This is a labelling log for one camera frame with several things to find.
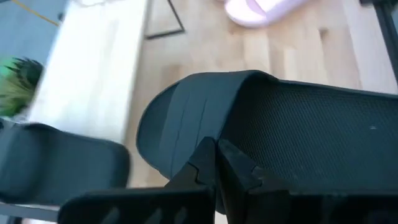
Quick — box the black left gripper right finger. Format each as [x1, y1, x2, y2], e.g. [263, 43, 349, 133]
[216, 138, 398, 224]

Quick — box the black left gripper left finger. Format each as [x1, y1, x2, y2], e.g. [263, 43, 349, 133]
[58, 136, 218, 224]

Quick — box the black slide sandal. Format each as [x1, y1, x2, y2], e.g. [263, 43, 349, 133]
[136, 69, 398, 215]
[0, 122, 131, 207]

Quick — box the pink slide sandal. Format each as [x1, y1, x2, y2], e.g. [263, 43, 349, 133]
[223, 0, 312, 29]

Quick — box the small green potted plant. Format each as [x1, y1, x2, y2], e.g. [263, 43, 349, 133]
[0, 55, 45, 118]

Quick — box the yellow floor cable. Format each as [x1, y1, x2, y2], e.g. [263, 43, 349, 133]
[11, 0, 60, 27]

